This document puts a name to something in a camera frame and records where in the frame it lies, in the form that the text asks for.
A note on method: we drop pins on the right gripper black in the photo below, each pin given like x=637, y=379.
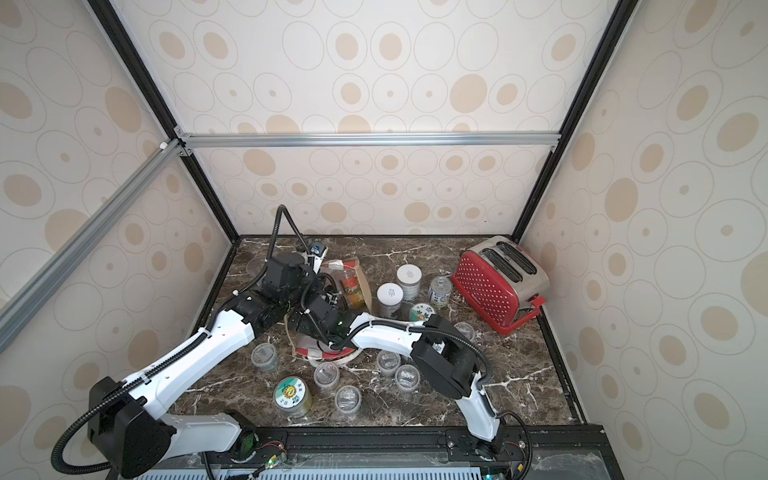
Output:
x=303, y=324

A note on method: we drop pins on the burlap canvas bag red lining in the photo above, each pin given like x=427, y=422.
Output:
x=312, y=350

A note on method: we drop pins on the white purple label can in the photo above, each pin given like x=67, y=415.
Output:
x=389, y=296

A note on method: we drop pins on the yellow green lid jar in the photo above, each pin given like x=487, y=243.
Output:
x=293, y=397

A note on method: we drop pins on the large white lid canister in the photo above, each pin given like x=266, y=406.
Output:
x=409, y=277

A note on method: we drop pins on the orange label seed jar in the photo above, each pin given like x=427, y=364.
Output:
x=421, y=312

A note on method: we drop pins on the clear jar front row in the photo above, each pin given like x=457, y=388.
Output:
x=407, y=378

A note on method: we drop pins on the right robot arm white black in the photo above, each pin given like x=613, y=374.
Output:
x=451, y=364

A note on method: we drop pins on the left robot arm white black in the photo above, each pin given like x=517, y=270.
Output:
x=127, y=428

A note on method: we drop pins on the red silver toaster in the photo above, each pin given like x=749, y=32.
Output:
x=502, y=283

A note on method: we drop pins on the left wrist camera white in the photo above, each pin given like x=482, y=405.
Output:
x=316, y=255

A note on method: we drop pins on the silver horizontal rail back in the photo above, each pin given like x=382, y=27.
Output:
x=387, y=139

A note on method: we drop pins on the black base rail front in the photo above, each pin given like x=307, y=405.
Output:
x=548, y=452

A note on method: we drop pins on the silver diagonal rail left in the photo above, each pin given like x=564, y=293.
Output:
x=25, y=305

